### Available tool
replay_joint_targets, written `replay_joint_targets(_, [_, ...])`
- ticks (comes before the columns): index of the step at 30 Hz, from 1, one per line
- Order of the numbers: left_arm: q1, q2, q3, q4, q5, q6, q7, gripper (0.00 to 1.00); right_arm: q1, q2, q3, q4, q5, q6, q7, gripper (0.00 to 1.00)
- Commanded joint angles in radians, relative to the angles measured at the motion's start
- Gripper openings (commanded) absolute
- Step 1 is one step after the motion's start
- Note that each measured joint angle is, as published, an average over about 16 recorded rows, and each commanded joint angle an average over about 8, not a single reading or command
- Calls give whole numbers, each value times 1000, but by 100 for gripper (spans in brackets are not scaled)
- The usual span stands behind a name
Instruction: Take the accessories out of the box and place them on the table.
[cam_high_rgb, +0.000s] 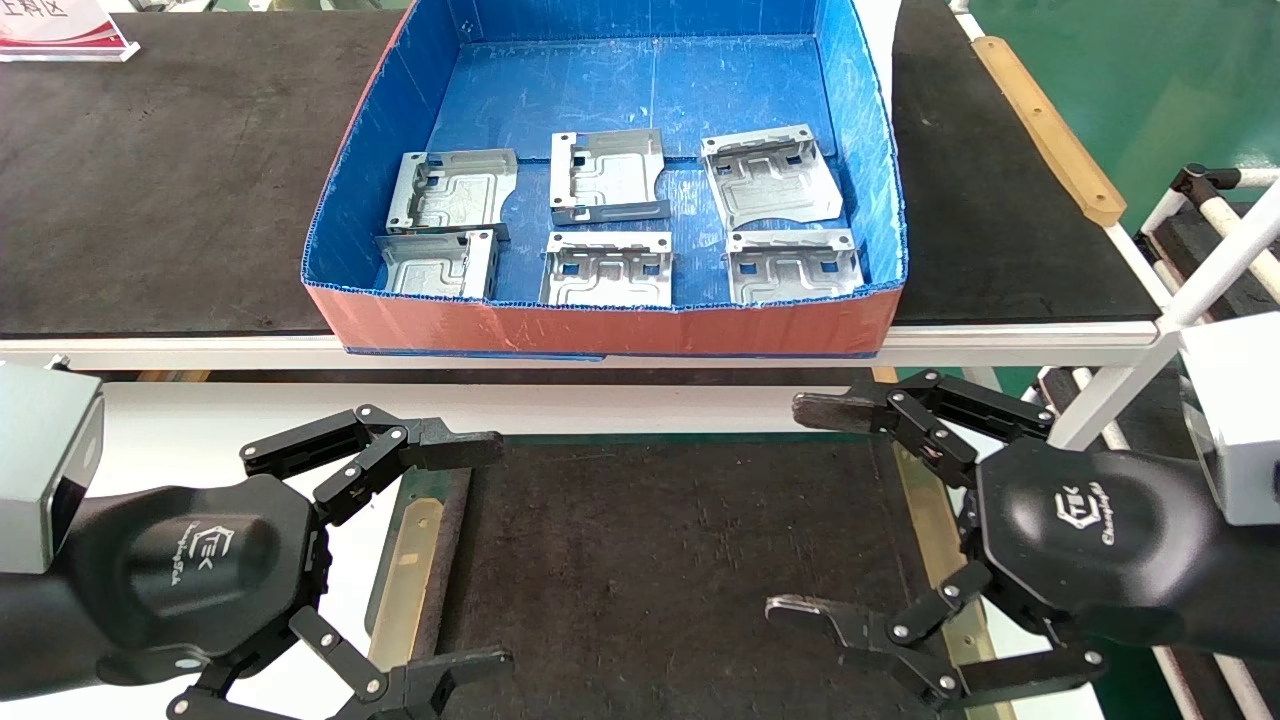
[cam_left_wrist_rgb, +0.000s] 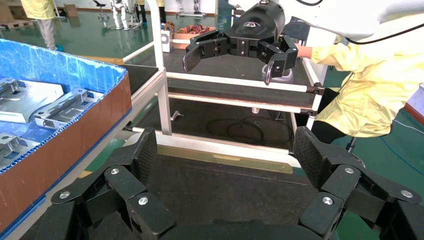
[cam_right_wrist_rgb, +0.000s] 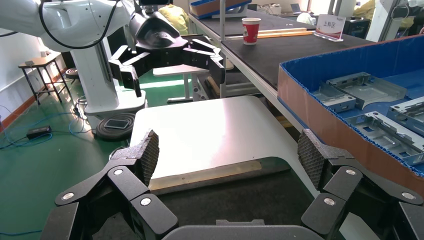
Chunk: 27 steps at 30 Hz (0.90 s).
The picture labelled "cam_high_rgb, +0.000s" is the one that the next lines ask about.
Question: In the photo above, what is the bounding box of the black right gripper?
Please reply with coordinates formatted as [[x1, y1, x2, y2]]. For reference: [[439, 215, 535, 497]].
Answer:
[[765, 369, 1280, 713]]

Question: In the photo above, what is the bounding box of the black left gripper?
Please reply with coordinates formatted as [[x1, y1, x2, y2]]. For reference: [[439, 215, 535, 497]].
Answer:
[[0, 404, 516, 720]]

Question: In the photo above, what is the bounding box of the metal bracket accessory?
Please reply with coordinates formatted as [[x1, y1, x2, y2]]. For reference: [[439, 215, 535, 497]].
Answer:
[[725, 229, 864, 306], [700, 124, 844, 233], [386, 148, 520, 241], [539, 231, 674, 308], [549, 128, 672, 227], [375, 229, 498, 301]]

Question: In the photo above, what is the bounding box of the blue box with red outside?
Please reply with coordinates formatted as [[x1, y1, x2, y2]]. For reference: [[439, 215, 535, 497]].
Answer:
[[300, 0, 909, 359]]

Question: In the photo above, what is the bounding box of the short wooden strip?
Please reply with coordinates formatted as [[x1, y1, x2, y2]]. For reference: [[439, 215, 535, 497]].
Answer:
[[893, 440, 1016, 720], [367, 496, 447, 673]]

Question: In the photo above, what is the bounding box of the black work mat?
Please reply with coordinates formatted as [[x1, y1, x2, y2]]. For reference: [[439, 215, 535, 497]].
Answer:
[[420, 438, 966, 720]]

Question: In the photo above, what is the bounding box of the white rack pipe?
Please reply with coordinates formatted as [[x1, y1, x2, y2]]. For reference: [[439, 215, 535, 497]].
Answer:
[[1045, 178, 1280, 451]]

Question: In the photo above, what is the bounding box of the long wooden strip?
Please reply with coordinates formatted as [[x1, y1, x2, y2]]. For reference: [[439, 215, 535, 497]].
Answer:
[[972, 36, 1128, 228]]

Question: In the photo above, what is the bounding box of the cream rack pipe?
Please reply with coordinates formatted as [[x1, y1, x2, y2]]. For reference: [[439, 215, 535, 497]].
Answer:
[[1198, 190, 1280, 303]]

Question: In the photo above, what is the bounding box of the black pipe joint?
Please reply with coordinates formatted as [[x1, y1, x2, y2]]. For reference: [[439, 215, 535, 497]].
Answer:
[[1171, 163, 1243, 204]]

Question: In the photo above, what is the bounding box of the large black table mat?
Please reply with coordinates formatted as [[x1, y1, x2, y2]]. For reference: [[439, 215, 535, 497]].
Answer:
[[0, 0, 1163, 338]]

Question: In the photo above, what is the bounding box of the red and white sign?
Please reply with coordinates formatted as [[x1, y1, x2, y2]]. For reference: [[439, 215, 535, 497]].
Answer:
[[0, 0, 142, 63]]

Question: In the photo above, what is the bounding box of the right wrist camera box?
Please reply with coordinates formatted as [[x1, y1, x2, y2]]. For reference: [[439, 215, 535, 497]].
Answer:
[[1179, 312, 1280, 527]]

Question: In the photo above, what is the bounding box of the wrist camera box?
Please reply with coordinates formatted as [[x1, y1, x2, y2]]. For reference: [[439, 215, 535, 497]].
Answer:
[[0, 362, 106, 576], [1179, 312, 1280, 527]]

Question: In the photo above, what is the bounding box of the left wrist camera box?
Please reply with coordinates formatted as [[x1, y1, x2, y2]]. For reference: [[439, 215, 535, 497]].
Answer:
[[0, 362, 106, 576]]

